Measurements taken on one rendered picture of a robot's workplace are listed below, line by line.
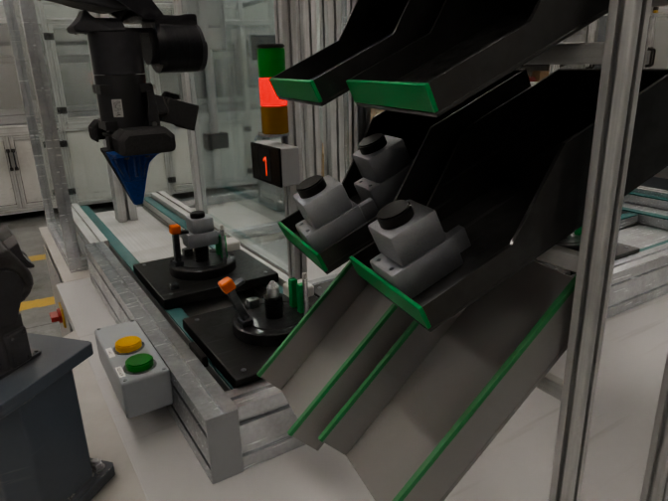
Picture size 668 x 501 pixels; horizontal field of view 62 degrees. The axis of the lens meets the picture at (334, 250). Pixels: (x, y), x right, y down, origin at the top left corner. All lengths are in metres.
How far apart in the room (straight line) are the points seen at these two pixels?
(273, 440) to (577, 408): 0.45
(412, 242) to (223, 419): 0.41
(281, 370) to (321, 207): 0.25
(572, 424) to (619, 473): 0.34
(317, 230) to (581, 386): 0.28
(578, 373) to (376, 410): 0.21
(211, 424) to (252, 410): 0.06
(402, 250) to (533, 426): 0.53
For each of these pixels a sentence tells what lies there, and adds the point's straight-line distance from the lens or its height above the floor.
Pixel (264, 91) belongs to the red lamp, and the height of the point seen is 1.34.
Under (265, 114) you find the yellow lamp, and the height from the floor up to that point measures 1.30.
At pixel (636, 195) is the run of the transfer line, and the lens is 2.08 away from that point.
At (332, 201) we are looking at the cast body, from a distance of 0.56.
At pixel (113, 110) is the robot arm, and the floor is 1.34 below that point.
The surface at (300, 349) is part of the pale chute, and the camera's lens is 0.71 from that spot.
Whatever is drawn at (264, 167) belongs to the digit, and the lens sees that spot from 1.07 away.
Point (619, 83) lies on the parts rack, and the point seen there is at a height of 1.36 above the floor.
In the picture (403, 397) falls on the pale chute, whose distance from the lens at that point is 0.60.
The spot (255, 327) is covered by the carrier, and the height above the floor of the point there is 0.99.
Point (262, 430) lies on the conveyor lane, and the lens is 0.80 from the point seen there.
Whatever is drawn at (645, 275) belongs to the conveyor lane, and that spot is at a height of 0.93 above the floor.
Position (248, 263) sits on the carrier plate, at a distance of 1.23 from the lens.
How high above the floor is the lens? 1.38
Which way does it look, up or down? 19 degrees down
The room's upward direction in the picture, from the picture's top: 2 degrees counter-clockwise
